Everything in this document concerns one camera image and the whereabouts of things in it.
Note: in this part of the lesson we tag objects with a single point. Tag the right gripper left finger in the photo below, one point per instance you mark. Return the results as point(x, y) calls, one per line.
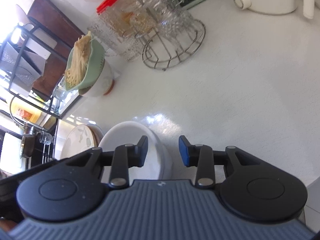
point(125, 157)

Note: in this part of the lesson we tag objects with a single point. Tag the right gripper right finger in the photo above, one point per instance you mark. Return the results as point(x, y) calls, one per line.
point(201, 157)

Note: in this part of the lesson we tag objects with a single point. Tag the leaf plate with brown rim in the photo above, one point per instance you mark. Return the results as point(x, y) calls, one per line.
point(78, 140)

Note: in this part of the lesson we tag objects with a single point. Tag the white bowl orange foot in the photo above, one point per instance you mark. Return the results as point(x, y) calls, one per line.
point(103, 85)

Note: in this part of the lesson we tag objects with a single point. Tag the crystal wine glass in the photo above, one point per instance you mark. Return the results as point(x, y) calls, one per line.
point(46, 138)

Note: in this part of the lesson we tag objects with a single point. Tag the dry noodles bundle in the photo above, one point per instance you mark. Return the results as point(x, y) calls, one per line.
point(81, 53)

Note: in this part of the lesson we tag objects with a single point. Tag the tall chrome faucet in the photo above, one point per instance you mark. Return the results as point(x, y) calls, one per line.
point(26, 126)

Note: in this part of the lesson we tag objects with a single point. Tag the yellow oil jug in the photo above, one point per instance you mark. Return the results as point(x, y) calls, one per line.
point(25, 111)

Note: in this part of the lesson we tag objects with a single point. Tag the glass jar red lid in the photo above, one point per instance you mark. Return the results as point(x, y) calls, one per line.
point(112, 24)

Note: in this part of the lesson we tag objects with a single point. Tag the black dish rack shelf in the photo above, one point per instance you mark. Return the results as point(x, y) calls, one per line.
point(33, 62)

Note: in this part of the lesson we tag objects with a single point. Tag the wire glass holder rack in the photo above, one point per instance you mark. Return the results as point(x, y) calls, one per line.
point(169, 34)

